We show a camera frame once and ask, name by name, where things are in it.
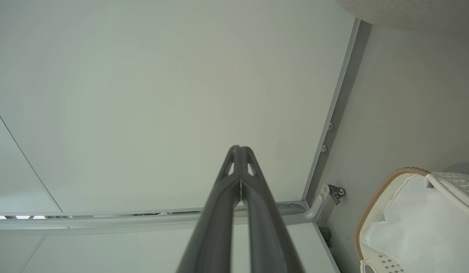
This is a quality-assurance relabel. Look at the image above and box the small grey caster wheel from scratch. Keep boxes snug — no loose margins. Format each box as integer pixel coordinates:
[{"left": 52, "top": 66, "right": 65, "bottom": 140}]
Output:
[{"left": 328, "top": 185, "right": 346, "bottom": 206}]

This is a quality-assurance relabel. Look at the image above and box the white woven laundry basket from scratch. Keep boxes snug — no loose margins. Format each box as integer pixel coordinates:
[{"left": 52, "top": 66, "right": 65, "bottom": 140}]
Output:
[{"left": 355, "top": 166, "right": 469, "bottom": 273}]

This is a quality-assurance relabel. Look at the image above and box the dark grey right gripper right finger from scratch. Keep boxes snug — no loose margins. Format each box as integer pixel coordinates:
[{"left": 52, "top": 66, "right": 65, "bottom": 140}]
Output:
[{"left": 240, "top": 146, "right": 305, "bottom": 273}]

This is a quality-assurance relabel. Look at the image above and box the white cloth in basket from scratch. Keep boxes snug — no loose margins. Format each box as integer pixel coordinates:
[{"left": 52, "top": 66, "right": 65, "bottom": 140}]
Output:
[{"left": 361, "top": 174, "right": 469, "bottom": 273}]

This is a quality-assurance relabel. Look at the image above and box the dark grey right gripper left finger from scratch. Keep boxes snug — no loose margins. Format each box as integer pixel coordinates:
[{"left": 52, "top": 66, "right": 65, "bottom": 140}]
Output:
[{"left": 176, "top": 145, "right": 243, "bottom": 273}]

